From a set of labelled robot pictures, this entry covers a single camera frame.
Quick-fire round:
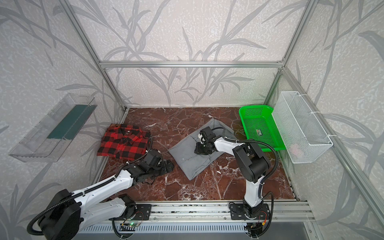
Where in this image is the grey long sleeve shirt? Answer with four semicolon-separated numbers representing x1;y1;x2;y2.
168;119;236;180

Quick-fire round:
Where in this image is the green plastic basket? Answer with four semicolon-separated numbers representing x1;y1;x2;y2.
239;105;286;151

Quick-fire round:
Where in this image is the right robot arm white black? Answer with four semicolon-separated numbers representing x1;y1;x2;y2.
195;127;271;219

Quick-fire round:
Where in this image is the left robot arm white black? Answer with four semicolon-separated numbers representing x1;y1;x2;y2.
27;150;174;240

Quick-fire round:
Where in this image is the red black plaid shirt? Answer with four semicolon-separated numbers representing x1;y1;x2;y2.
97;124;151;162

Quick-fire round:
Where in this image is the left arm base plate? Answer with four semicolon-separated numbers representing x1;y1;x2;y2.
125;204;152;221

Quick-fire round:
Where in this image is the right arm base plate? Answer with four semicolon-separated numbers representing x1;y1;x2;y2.
228;202;271;221

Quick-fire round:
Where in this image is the pink object in wire basket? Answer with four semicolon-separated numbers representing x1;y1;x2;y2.
289;144;304;158

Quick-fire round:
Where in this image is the white wire mesh basket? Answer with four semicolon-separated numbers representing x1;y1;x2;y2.
272;91;333;164

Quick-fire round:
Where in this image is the aluminium mounting rail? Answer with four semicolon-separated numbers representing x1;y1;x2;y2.
137;200;315;224

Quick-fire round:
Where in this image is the clear acrylic wall shelf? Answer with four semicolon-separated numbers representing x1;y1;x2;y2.
9;94;98;163

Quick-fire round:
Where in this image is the aluminium frame horizontal bar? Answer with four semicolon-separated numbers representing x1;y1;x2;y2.
99;61;283;68

